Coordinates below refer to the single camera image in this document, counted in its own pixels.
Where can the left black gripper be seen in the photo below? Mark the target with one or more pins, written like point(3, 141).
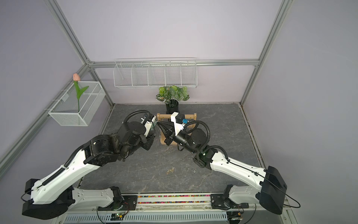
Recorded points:
point(150, 139)

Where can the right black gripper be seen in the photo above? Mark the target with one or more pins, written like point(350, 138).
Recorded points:
point(172, 137)

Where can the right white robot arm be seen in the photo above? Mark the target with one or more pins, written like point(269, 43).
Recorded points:
point(267, 185)

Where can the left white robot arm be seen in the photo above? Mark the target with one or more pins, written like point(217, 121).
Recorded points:
point(54, 194)

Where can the wooden jewelry display stand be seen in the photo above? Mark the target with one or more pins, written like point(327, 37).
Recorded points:
point(167, 117)

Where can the potted green plant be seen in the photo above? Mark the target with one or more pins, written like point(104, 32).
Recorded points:
point(171, 96)

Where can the pink artificial tulip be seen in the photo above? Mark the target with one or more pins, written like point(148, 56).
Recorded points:
point(79, 91)

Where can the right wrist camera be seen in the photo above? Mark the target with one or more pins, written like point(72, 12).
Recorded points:
point(179, 122)

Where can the white wire wall shelf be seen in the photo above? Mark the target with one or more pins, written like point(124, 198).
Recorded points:
point(155, 72)

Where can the white mesh wall basket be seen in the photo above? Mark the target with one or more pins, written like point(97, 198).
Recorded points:
point(65, 111)

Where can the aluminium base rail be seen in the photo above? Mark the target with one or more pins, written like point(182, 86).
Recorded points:
point(179, 199)

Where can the white slotted cable duct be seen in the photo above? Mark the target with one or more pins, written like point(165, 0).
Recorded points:
point(149, 217)

